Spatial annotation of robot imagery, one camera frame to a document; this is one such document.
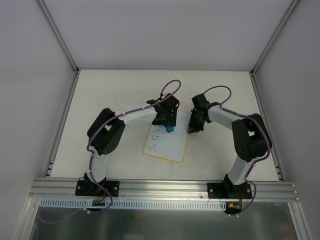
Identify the blue black whiteboard eraser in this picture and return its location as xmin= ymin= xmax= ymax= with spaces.
xmin=165 ymin=126 xmax=175 ymax=133

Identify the yellow framed small whiteboard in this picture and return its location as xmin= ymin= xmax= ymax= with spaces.
xmin=142 ymin=110 xmax=191 ymax=163

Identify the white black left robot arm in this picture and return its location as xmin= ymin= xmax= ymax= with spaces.
xmin=76 ymin=93 xmax=180 ymax=196

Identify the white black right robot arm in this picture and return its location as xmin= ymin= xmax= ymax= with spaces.
xmin=187 ymin=93 xmax=272 ymax=200

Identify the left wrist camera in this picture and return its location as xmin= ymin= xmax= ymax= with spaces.
xmin=154 ymin=93 xmax=180 ymax=111

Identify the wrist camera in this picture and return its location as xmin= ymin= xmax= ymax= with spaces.
xmin=154 ymin=93 xmax=180 ymax=111
xmin=191 ymin=93 xmax=210 ymax=110

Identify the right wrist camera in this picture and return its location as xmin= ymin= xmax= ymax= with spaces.
xmin=191 ymin=93 xmax=210 ymax=110

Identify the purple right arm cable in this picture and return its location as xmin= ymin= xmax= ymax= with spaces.
xmin=202 ymin=85 xmax=273 ymax=218

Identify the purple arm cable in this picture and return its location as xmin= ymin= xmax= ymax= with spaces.
xmin=37 ymin=79 xmax=182 ymax=223
xmin=202 ymin=85 xmax=273 ymax=218

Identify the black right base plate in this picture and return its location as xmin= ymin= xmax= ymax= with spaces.
xmin=206 ymin=182 xmax=253 ymax=200

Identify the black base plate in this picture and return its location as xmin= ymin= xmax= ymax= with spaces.
xmin=206 ymin=182 xmax=253 ymax=200
xmin=75 ymin=178 xmax=120 ymax=197

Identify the white slotted cable duct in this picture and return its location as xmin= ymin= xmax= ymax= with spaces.
xmin=39 ymin=198 xmax=227 ymax=211

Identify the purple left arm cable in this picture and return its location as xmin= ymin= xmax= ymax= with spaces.
xmin=37 ymin=79 xmax=182 ymax=223

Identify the right aluminium frame post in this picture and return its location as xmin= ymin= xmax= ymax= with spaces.
xmin=250 ymin=0 xmax=300 ymax=76

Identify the aluminium frame post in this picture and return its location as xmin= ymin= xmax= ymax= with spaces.
xmin=250 ymin=0 xmax=300 ymax=76
xmin=35 ymin=0 xmax=79 ymax=74

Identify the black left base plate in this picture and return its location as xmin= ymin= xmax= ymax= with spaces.
xmin=75 ymin=178 xmax=120 ymax=197

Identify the left aluminium frame post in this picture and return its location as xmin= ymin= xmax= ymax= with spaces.
xmin=35 ymin=0 xmax=79 ymax=74

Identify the aluminium mounting rail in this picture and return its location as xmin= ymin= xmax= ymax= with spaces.
xmin=28 ymin=177 xmax=300 ymax=202

